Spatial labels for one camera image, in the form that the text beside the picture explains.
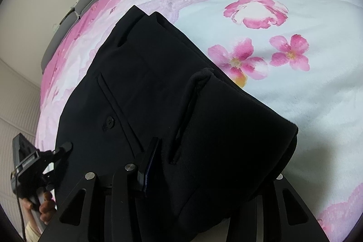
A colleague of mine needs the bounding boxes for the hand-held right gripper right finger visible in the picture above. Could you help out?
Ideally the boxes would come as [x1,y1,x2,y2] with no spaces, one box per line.
[238,172,325,242]

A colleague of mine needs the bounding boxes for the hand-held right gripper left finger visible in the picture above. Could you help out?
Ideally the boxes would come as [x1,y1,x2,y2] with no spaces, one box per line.
[37,137,159,242]

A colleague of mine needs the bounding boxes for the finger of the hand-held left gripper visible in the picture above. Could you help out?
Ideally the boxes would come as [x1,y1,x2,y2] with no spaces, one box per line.
[42,164,58,191]
[40,141,74,164]

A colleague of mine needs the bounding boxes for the black pants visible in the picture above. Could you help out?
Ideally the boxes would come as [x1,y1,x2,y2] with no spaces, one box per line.
[54,5,299,242]

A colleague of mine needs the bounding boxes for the person's left forearm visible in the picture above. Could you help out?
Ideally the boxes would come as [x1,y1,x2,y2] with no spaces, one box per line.
[24,223,43,242]

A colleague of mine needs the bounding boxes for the person's left hand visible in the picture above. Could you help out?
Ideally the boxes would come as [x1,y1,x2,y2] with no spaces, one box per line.
[22,191,56,224]

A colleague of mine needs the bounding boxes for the white louvered closet door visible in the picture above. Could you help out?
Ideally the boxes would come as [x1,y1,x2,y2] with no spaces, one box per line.
[0,58,43,231]

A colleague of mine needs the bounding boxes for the pink floral bed blanket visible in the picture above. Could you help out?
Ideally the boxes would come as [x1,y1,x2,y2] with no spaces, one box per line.
[35,0,361,242]

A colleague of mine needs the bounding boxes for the black cable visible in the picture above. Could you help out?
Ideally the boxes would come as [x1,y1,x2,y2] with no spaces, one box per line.
[15,188,27,242]

